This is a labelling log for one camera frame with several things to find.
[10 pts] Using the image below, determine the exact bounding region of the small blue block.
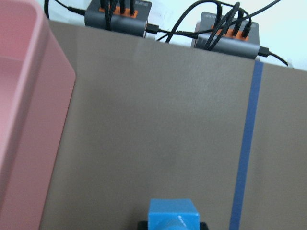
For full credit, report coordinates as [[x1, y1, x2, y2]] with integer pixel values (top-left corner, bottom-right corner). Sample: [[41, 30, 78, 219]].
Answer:
[[148, 199, 200, 230]]

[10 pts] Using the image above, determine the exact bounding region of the pink plastic box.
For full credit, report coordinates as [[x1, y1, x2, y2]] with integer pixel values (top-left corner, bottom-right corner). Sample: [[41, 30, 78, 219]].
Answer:
[[0, 0, 76, 230]]

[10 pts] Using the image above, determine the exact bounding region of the upper grey usb hub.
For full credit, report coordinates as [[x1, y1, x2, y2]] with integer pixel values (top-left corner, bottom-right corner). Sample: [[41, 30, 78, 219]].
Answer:
[[84, 0, 159, 37]]

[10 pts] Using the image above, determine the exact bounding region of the grey usb hub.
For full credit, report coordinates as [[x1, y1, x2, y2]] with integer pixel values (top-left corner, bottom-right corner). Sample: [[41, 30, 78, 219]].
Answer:
[[194, 12, 260, 59], [84, 0, 159, 37]]

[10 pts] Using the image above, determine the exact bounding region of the lower grey usb hub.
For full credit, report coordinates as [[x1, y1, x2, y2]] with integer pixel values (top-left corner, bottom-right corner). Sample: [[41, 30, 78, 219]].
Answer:
[[194, 12, 260, 59]]

